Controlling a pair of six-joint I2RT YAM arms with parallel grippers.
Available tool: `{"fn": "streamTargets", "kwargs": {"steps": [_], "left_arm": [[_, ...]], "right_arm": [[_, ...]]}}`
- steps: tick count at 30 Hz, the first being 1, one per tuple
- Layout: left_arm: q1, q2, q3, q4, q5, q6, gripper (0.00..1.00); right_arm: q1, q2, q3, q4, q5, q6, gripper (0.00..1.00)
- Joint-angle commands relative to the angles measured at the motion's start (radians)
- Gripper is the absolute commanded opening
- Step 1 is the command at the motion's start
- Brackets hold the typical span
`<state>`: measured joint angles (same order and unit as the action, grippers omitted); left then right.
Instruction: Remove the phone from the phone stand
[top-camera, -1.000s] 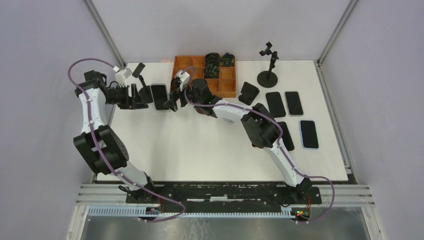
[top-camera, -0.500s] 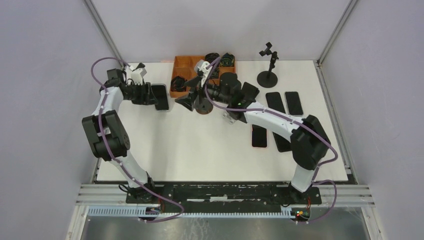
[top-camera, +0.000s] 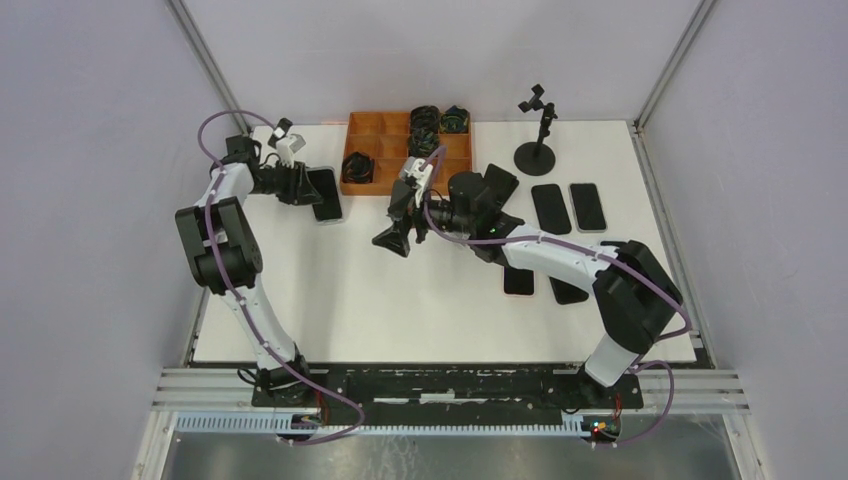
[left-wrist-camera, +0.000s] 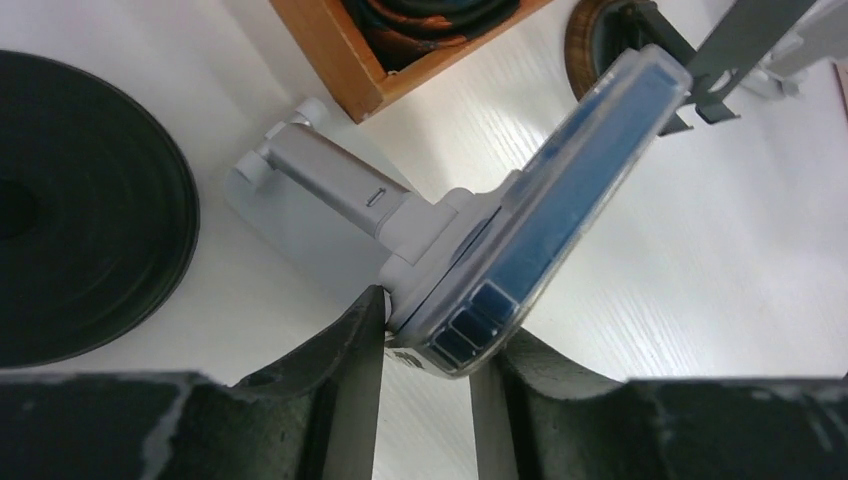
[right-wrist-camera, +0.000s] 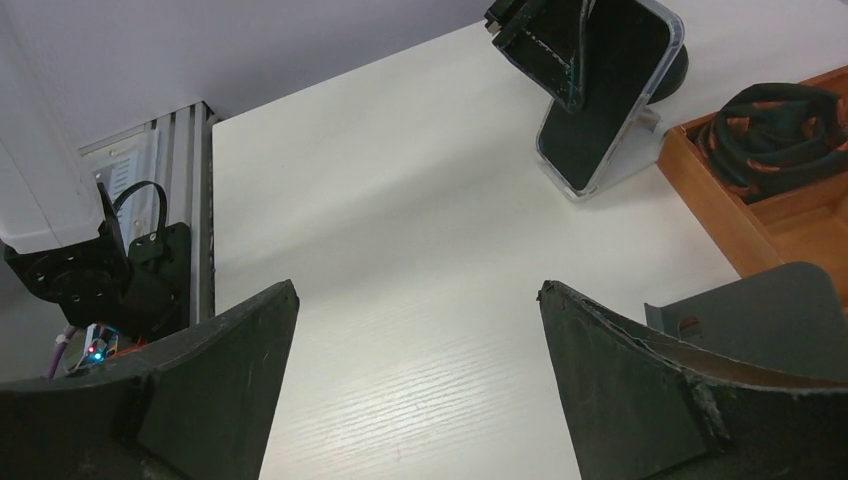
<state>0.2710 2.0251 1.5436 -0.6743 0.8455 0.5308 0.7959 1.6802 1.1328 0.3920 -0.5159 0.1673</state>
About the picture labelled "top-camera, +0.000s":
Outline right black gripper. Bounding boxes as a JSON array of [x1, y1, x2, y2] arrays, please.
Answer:
[[373, 183, 474, 258]]

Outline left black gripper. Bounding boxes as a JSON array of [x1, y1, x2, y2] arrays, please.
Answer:
[[250, 159, 324, 208]]

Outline phone with clear case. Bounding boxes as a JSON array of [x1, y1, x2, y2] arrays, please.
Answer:
[[307, 168, 343, 223]]

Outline pink case phone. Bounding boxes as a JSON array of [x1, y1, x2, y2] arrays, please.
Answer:
[[502, 267, 535, 297]]

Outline black clamp stand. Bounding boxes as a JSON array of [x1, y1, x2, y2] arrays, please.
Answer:
[[513, 84, 558, 176], [273, 117, 293, 138]]

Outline black phone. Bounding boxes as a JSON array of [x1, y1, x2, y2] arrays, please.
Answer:
[[531, 184, 572, 235], [549, 277, 589, 305]]

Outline blue case phone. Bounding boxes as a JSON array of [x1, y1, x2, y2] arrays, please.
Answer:
[[569, 183, 607, 233]]

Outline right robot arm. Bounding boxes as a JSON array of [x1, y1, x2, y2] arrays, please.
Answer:
[[372, 171, 684, 408]]

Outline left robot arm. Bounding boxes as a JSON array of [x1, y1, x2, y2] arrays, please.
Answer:
[[175, 135, 320, 408]]

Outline black folding phone stand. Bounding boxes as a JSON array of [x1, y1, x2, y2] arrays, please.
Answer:
[[483, 164, 519, 208]]

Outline black coiled band front-left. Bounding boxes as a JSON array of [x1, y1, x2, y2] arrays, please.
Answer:
[[341, 151, 375, 184]]

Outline black coiled band middle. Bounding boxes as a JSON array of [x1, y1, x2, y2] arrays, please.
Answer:
[[407, 129, 440, 158]]

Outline orange compartment tray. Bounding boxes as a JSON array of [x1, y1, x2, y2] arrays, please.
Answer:
[[338, 111, 474, 196]]

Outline black coiled band top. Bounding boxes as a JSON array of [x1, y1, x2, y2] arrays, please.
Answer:
[[409, 105, 441, 133]]

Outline green-black coiled band right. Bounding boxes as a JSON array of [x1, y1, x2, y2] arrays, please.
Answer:
[[439, 105, 470, 134]]

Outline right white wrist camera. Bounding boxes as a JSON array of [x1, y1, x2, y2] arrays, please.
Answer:
[[399, 157, 434, 191]]

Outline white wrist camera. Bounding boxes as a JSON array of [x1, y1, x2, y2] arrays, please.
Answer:
[[269, 127, 306, 167], [399, 157, 434, 191]]

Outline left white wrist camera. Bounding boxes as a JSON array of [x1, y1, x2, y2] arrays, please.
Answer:
[[269, 127, 306, 167]]

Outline white slotted cable duct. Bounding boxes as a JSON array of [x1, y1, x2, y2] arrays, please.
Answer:
[[173, 410, 624, 439]]

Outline aluminium rail frame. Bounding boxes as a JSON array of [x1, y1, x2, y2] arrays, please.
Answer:
[[153, 364, 750, 415]]

